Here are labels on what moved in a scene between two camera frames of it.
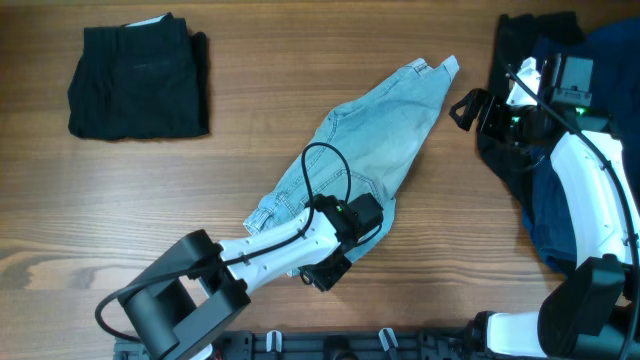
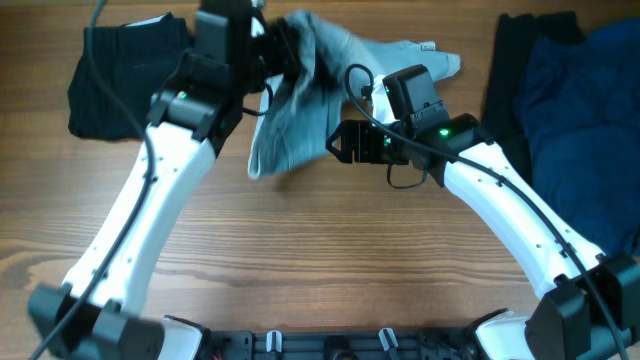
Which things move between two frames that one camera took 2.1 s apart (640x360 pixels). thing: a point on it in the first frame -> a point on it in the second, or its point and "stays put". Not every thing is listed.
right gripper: x=493 y=104 -> x=348 y=130
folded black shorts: x=146 y=79 stays put
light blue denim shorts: x=364 y=147 -> x=298 y=112
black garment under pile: x=518 y=37 stays put
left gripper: x=327 y=276 -> x=278 y=38
